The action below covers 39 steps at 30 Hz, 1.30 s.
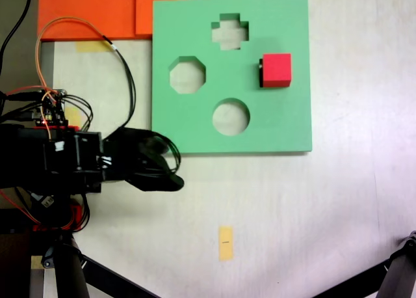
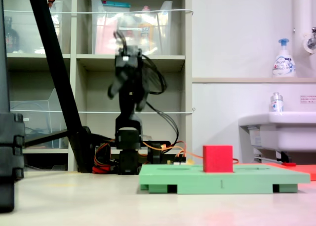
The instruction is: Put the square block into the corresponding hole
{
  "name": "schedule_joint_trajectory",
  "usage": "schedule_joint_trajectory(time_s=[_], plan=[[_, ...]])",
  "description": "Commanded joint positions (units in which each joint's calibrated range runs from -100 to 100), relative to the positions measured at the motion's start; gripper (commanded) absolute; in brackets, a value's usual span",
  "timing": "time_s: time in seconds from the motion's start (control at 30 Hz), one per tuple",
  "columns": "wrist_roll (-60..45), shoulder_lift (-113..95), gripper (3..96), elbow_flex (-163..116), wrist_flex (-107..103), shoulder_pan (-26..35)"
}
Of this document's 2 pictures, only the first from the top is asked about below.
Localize red square block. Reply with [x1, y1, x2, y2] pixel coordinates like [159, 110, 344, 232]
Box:
[259, 53, 293, 89]

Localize small yellow tape piece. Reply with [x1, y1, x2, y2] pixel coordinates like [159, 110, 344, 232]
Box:
[64, 106, 82, 126]

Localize red base clamp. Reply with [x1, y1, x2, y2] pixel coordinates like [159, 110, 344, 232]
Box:
[34, 124, 81, 131]
[32, 205, 82, 231]

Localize yellow tape marker with line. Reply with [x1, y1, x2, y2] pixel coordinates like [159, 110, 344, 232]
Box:
[218, 225, 234, 262]

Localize grey usb plug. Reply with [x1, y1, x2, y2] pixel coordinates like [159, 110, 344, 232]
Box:
[31, 193, 55, 210]

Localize green shape sorting board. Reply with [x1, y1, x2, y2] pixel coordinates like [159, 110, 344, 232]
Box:
[150, 0, 313, 155]

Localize wide yellow tape strip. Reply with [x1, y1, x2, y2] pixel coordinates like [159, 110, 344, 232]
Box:
[75, 40, 113, 53]

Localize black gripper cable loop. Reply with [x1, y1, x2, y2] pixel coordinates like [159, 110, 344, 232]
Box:
[139, 131, 182, 176]

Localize black motor cables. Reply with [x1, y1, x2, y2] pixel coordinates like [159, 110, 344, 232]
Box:
[61, 94, 95, 132]

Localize circuit board with wires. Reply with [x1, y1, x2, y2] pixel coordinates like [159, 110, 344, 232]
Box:
[32, 88, 69, 126]

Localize orange and black cable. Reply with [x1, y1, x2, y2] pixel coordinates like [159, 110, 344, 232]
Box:
[34, 16, 137, 141]

